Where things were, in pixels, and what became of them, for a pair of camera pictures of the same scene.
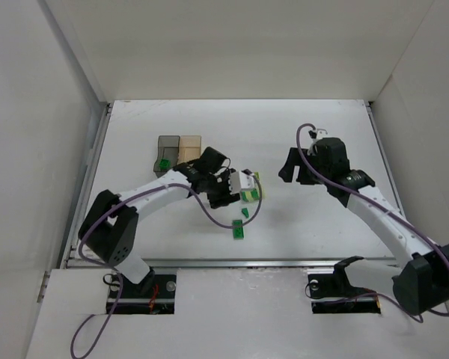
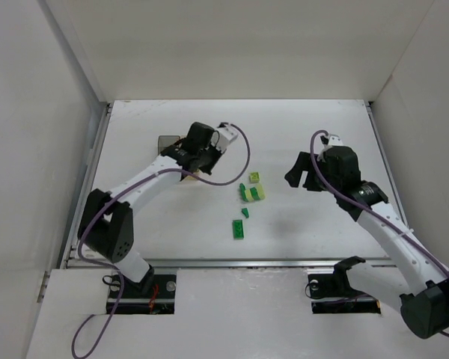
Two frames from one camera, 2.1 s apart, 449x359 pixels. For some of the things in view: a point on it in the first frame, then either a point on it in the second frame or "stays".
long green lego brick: (238, 232) stays
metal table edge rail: (233, 263) stays
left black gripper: (221, 192) to (208, 161)
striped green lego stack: (249, 195) stays
